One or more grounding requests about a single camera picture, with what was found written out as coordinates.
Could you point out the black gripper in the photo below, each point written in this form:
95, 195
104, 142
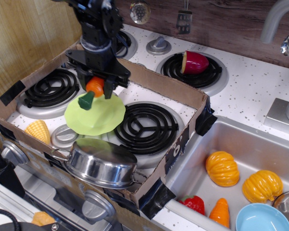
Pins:
102, 64

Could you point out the orange toy carrot green top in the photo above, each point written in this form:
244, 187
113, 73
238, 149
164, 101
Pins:
94, 88

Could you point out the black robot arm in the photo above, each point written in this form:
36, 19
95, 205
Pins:
100, 24

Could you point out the light green plastic plate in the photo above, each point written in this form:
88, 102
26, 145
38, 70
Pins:
103, 117

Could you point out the small orange toy carrot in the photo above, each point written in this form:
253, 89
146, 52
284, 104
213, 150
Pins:
220, 213

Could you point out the back left black burner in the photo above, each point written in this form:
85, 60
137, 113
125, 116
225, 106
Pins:
126, 45

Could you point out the black burner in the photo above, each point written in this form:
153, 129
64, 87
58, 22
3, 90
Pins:
147, 131
126, 45
49, 97
212, 81

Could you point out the front left black burner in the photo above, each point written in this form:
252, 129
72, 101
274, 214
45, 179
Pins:
49, 97

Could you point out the grey stove knob front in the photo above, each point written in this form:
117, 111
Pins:
63, 137

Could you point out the grey stove knob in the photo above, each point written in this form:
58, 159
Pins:
63, 137
158, 46

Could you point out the front right black burner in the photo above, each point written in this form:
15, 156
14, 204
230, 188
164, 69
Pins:
147, 131

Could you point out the grey stove knob back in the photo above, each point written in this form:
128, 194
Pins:
158, 46

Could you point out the yellow toy corn cob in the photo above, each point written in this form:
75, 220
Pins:
39, 130

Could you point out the stainless steel pot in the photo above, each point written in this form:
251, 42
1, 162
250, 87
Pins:
100, 163

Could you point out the red toy apple half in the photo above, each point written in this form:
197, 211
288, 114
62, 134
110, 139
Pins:
194, 63

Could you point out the brown cardboard fence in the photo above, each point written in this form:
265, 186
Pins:
150, 196

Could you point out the hanging metal spatula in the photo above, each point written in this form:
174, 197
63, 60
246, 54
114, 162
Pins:
184, 20

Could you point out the left grey oven knob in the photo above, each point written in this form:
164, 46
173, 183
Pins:
13, 153

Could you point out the grey oven knob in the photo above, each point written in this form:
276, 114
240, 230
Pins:
96, 208
13, 153

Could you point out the back right black burner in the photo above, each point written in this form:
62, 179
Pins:
212, 81

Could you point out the right grey oven knob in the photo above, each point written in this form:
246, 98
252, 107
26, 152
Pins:
96, 208

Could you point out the yellow toy below stove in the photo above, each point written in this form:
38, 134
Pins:
42, 218

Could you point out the left orange toy pumpkin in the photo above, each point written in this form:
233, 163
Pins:
222, 169

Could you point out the orange toy pumpkin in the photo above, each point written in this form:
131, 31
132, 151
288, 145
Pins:
222, 169
262, 186

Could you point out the red toy strawberry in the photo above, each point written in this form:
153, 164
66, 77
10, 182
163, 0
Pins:
193, 202

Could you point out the silver sink basin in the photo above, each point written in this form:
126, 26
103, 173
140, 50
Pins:
252, 150

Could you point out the grey sink faucet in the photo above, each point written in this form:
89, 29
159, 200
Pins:
278, 10

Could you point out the right orange toy pumpkin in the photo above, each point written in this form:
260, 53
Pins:
262, 186

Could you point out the light blue bowl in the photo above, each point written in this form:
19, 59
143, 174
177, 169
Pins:
261, 217

